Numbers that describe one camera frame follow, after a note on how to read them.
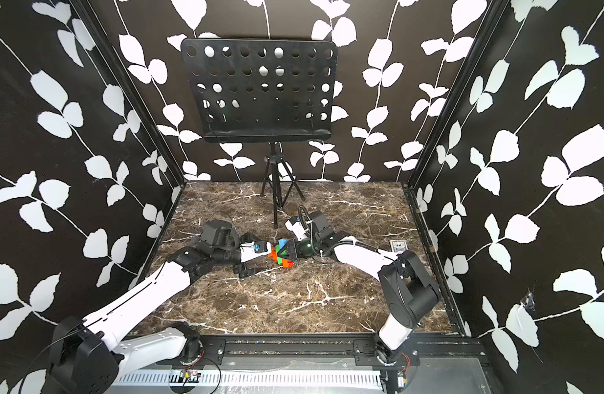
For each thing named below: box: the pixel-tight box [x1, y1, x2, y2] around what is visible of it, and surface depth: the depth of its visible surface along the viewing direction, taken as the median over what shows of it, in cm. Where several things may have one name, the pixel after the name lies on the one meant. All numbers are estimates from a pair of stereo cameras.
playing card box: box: [389, 239, 408, 252], surface depth 100 cm
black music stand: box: [181, 38, 339, 228], surface depth 65 cm
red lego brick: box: [281, 257, 295, 269], surface depth 81 cm
